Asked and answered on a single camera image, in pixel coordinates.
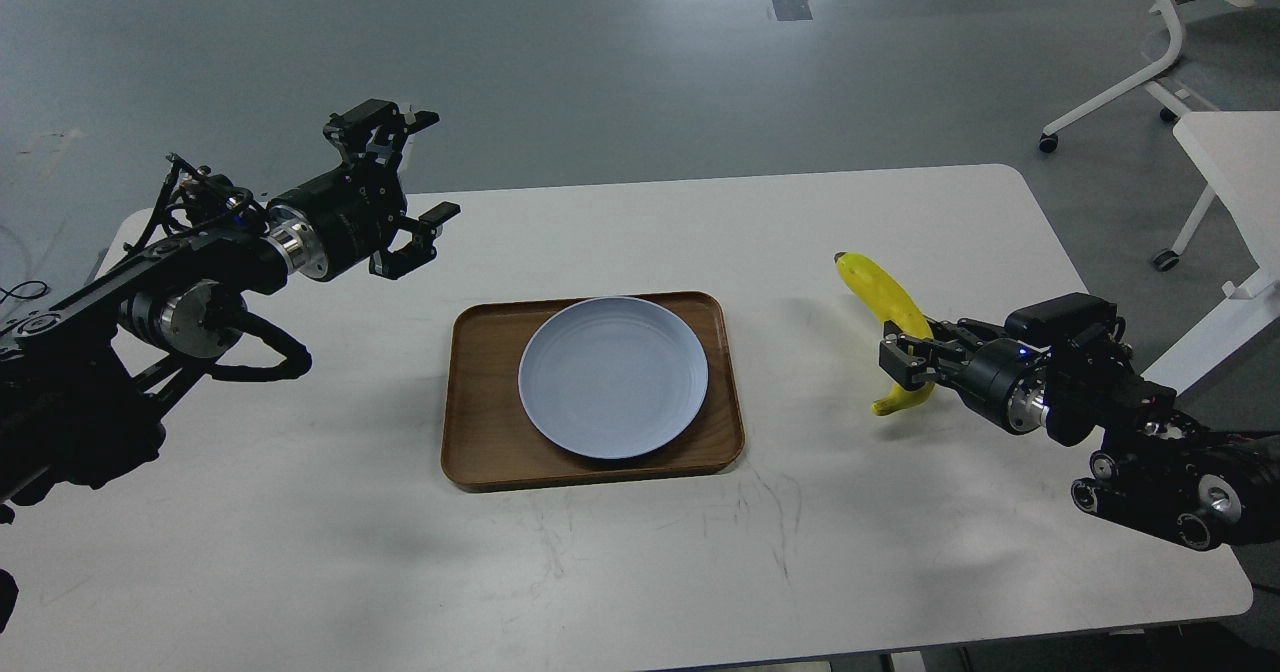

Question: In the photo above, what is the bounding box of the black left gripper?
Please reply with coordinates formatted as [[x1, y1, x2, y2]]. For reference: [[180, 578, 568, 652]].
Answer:
[[268, 99, 462, 283]]

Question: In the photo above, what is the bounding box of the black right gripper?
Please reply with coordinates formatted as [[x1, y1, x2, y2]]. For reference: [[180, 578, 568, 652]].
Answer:
[[879, 317, 1048, 435]]

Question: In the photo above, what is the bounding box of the yellow banana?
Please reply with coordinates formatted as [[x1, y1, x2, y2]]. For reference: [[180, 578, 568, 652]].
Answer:
[[835, 252, 934, 416]]

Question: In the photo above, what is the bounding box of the light blue plate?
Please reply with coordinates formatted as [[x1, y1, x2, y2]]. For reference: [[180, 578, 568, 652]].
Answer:
[[517, 297, 710, 461]]

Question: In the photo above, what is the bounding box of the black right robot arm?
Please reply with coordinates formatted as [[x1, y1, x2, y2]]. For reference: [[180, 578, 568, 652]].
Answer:
[[879, 293, 1279, 552]]

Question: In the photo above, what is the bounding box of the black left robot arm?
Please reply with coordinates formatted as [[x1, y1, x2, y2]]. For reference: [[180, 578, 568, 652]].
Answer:
[[1, 99, 460, 524]]

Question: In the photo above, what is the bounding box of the brown wooden tray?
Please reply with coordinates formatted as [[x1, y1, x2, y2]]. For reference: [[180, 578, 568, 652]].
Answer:
[[442, 292, 746, 493]]

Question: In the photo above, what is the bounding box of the white side table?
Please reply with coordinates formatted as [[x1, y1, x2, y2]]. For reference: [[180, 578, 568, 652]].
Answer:
[[1144, 111, 1279, 393]]

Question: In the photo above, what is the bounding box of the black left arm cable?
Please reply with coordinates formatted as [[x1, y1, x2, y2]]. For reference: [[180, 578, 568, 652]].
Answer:
[[205, 312, 314, 383]]

